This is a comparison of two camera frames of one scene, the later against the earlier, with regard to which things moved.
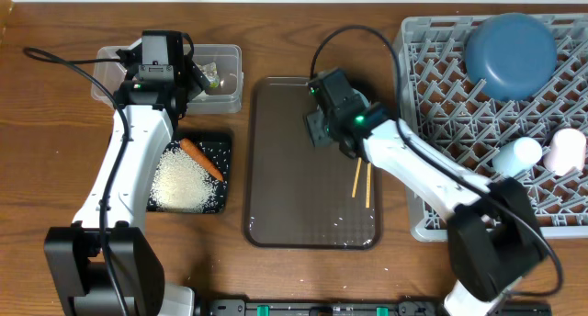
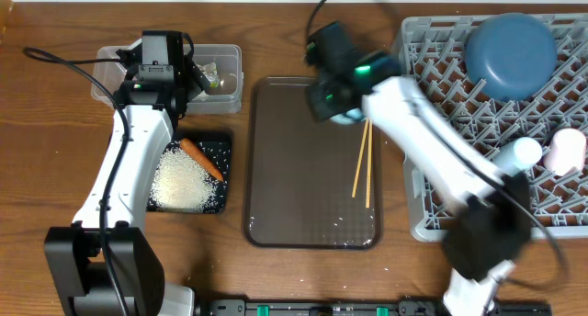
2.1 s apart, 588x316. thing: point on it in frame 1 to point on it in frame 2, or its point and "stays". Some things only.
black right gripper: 314,129 to 319,103
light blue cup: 516,157 stays
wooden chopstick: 358,165 stays
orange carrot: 201,157 stays
